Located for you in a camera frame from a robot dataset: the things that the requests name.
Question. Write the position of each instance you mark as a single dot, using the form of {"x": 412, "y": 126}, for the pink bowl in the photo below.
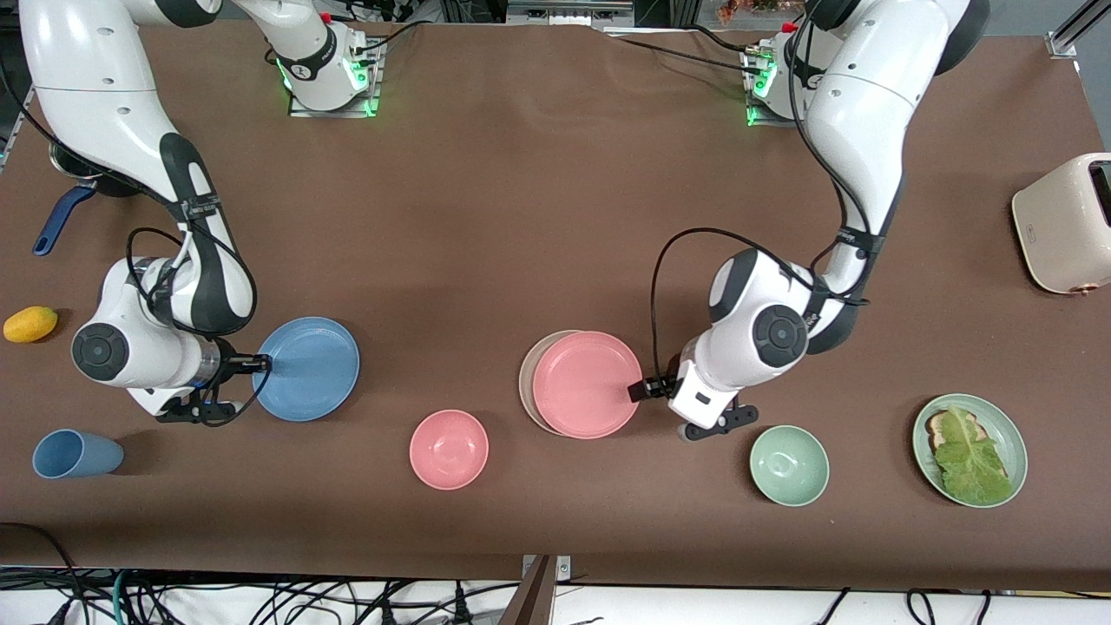
{"x": 449, "y": 450}

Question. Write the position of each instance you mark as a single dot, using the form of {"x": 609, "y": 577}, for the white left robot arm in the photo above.
{"x": 868, "y": 104}

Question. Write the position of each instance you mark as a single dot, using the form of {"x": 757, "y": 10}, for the green bowl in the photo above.
{"x": 789, "y": 465}

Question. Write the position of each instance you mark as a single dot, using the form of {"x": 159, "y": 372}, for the small metal bracket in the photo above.
{"x": 564, "y": 569}

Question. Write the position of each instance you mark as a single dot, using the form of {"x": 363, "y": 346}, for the beige toaster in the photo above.
{"x": 1063, "y": 226}

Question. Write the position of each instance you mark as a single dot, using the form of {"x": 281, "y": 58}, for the aluminium frame profile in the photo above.
{"x": 1072, "y": 35}

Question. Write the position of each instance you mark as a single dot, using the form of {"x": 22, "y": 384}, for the glass pot lid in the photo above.
{"x": 69, "y": 165}

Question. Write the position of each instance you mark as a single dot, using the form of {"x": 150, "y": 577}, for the toasted bread slice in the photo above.
{"x": 936, "y": 427}

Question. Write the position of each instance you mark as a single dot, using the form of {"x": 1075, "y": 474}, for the yellow lemon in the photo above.
{"x": 30, "y": 325}

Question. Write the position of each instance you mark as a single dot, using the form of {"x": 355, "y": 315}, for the grey mounting pole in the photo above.
{"x": 531, "y": 603}

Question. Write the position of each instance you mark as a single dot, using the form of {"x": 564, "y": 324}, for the orange flowers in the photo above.
{"x": 738, "y": 10}

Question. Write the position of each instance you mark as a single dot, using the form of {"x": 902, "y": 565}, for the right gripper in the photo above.
{"x": 228, "y": 361}

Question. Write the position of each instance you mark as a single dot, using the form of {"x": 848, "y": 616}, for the green plate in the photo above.
{"x": 1011, "y": 443}

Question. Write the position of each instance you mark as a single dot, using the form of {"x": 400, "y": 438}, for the metal frame bar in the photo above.
{"x": 564, "y": 13}

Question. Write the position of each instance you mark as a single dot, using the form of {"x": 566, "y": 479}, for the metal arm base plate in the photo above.
{"x": 768, "y": 117}
{"x": 334, "y": 111}

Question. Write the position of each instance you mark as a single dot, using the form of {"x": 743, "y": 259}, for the pink plate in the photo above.
{"x": 586, "y": 386}

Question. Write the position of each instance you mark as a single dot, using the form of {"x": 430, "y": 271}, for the brown table cover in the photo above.
{"x": 486, "y": 217}

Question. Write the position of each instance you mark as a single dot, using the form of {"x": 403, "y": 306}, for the green lettuce leaf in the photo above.
{"x": 972, "y": 460}

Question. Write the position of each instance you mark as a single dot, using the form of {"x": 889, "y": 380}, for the blue cup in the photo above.
{"x": 78, "y": 454}

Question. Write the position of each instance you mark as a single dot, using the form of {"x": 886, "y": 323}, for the beige plate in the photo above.
{"x": 526, "y": 382}

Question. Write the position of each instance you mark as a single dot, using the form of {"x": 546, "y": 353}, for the blue plate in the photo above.
{"x": 312, "y": 369}

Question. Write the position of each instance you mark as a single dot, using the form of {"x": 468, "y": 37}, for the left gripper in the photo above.
{"x": 657, "y": 386}

